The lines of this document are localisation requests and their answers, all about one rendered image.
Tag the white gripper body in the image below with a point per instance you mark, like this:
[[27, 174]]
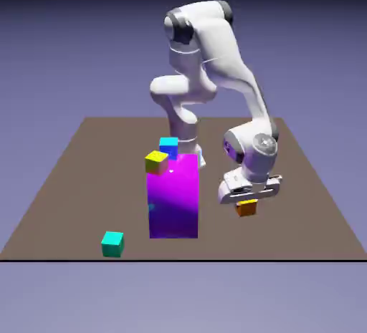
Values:
[[229, 192]]

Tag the small orange cube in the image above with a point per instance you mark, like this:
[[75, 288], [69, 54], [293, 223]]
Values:
[[246, 208]]

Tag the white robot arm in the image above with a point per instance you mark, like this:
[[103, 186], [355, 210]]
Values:
[[220, 52]]

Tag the small blue cube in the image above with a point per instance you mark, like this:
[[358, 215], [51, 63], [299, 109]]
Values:
[[169, 146]]

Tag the small yellow cube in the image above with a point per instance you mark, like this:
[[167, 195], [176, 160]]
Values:
[[156, 162]]

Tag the small teal cube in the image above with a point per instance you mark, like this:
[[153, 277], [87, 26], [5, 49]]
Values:
[[112, 244]]

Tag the large magenta box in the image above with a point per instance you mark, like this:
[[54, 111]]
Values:
[[173, 195]]

